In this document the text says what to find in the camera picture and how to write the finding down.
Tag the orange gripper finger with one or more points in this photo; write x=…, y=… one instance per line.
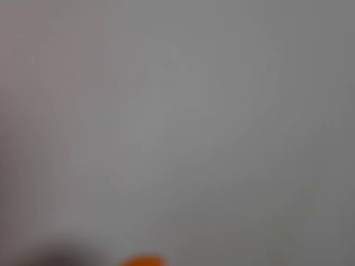
x=142, y=261

